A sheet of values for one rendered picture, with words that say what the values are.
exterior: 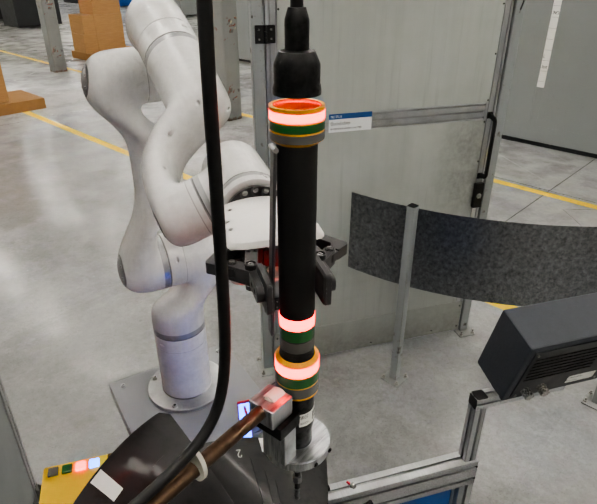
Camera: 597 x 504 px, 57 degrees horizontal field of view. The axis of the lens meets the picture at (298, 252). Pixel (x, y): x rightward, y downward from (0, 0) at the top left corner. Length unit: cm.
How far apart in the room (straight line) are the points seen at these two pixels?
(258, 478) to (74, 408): 208
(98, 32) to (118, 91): 1186
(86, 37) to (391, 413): 1114
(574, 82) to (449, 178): 403
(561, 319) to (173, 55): 92
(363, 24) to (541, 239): 114
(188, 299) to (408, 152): 161
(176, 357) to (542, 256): 168
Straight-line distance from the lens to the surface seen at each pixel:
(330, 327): 290
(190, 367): 132
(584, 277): 262
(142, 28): 90
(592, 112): 666
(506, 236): 244
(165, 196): 68
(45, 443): 282
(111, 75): 104
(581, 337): 127
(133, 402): 142
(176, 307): 125
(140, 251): 114
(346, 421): 268
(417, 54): 252
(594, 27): 658
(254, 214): 57
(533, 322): 124
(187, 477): 48
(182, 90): 77
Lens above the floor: 191
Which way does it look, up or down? 28 degrees down
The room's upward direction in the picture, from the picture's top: straight up
